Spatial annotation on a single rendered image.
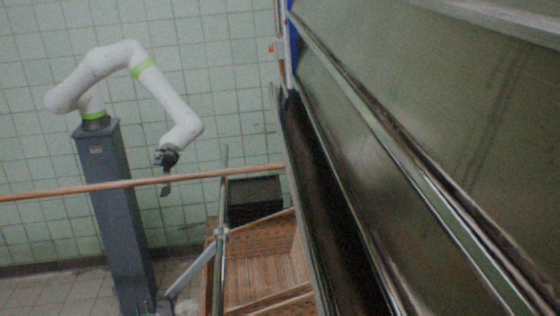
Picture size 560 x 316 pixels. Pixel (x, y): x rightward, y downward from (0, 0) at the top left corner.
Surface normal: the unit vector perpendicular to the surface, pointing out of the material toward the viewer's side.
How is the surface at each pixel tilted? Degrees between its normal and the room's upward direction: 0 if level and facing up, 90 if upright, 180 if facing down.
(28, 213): 90
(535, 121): 70
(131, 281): 90
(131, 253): 90
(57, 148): 90
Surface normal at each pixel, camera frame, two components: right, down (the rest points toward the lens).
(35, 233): 0.08, 0.40
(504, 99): -0.96, -0.21
